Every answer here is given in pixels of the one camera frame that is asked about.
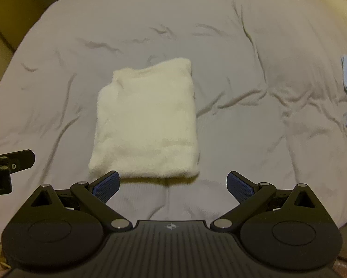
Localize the tan wooden cabinet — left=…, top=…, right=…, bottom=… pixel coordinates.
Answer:
left=0, top=0, right=90, bottom=105

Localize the grey bed sheet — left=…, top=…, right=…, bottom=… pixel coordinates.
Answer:
left=0, top=0, right=347, bottom=239

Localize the cream fleece garment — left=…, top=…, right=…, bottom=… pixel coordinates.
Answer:
left=88, top=58, right=200, bottom=179

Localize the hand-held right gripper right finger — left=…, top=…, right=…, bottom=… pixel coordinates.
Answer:
left=210, top=171, right=315, bottom=232

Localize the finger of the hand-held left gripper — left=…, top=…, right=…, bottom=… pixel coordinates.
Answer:
left=0, top=149, right=35, bottom=177

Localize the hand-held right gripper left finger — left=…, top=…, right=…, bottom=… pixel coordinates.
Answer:
left=31, top=171, right=133, bottom=232

